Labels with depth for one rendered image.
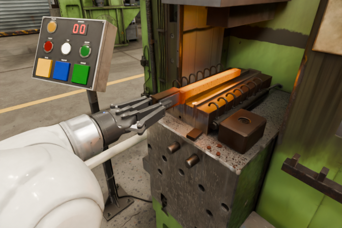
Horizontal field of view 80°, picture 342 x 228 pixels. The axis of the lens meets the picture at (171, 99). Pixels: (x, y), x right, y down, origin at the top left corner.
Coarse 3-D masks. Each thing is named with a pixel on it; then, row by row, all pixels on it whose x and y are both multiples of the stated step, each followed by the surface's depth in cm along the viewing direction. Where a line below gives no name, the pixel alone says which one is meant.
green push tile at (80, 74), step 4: (76, 64) 82; (76, 68) 82; (80, 68) 81; (84, 68) 80; (88, 68) 80; (76, 72) 82; (80, 72) 81; (84, 72) 80; (88, 72) 80; (72, 76) 82; (76, 76) 81; (80, 76) 81; (84, 76) 80; (88, 76) 80; (72, 80) 82; (76, 80) 81; (80, 80) 81; (84, 80) 80
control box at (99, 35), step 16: (48, 32) 88; (64, 32) 86; (80, 32) 83; (96, 32) 80; (112, 32) 84; (80, 48) 82; (96, 48) 80; (112, 48) 86; (80, 64) 82; (96, 64) 80; (48, 80) 87; (96, 80) 80
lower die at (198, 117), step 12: (240, 72) 85; (240, 84) 76; (252, 84) 76; (264, 84) 81; (192, 96) 66; (216, 96) 68; (228, 96) 68; (240, 96) 69; (180, 108) 68; (192, 108) 63; (204, 108) 61; (216, 108) 61; (228, 108) 66; (192, 120) 65; (204, 120) 61; (204, 132) 63
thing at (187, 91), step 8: (224, 72) 73; (232, 72) 73; (200, 80) 65; (208, 80) 66; (216, 80) 67; (224, 80) 70; (176, 88) 58; (184, 88) 60; (192, 88) 60; (200, 88) 62; (208, 88) 65; (152, 96) 52; (160, 96) 52; (184, 96) 57; (176, 104) 57
